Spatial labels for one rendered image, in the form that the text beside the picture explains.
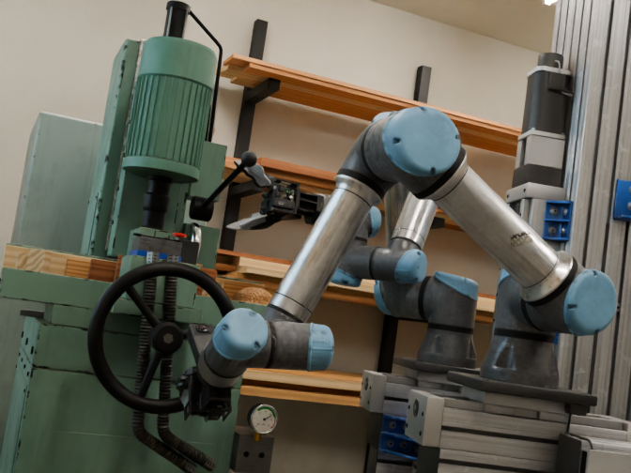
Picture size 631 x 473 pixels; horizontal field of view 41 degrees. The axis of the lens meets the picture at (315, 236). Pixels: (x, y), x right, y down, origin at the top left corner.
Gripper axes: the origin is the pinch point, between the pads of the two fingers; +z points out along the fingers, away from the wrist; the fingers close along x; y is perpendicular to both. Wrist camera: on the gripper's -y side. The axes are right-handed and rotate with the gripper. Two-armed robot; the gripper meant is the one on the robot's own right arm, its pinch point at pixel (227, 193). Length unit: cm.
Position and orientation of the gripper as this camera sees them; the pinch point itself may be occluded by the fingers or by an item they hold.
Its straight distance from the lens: 184.6
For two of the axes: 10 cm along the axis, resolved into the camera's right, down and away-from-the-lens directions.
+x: -0.9, 9.6, -2.6
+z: -9.2, -1.9, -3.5
